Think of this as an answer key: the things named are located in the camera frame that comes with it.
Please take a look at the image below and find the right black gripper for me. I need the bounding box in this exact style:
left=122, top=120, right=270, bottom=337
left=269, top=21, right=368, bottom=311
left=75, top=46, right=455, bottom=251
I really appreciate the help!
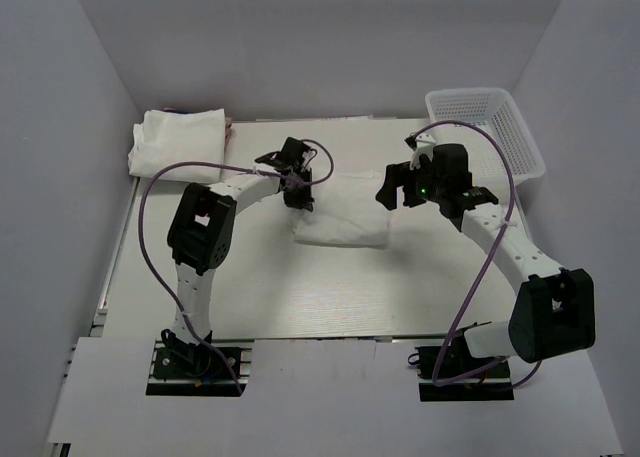
left=375, top=155, right=446, bottom=211

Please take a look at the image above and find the white printed cartoon t-shirt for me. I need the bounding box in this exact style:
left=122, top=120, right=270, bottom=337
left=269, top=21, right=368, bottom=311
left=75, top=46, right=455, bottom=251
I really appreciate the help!
left=292, top=170, right=390, bottom=248

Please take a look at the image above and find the white t-shirt stack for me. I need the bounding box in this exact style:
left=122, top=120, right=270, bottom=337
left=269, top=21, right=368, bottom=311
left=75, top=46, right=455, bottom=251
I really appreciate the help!
left=128, top=109, right=233, bottom=179

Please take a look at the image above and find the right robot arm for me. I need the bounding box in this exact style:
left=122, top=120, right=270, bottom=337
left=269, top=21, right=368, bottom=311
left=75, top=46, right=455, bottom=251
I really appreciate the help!
left=376, top=144, right=596, bottom=376

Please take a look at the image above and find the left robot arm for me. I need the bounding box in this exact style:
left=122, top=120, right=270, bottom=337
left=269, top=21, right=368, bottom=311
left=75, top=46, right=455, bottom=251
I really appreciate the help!
left=162, top=137, right=317, bottom=376

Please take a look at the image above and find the white plastic mesh basket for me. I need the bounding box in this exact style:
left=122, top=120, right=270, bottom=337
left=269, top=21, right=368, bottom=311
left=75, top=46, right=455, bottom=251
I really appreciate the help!
left=425, top=87, right=546, bottom=190

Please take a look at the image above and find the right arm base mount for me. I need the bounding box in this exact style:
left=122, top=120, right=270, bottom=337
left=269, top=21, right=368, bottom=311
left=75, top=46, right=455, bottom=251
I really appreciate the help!
left=407, top=345, right=514, bottom=403

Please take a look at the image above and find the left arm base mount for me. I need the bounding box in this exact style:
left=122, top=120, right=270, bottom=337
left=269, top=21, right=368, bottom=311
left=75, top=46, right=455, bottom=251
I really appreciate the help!
left=145, top=341, right=252, bottom=398

